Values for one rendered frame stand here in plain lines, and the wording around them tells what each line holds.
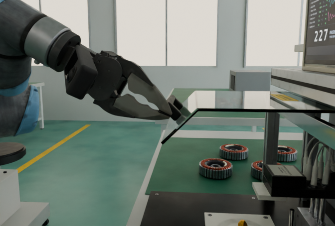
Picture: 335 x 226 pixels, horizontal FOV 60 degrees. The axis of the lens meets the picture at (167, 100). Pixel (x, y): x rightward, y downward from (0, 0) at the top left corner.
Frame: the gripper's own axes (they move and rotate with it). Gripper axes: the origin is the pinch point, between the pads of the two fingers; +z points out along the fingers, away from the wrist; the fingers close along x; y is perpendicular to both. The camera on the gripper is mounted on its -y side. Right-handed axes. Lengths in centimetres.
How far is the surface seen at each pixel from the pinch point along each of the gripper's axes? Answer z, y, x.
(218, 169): 25, 45, 17
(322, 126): 22.2, 0.2, -10.8
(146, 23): -98, 458, -22
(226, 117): 39, 145, 12
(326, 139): 23.0, -1.5, -9.5
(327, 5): 15.3, 9.8, -29.7
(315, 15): 15.8, 14.6, -28.7
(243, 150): 35, 65, 11
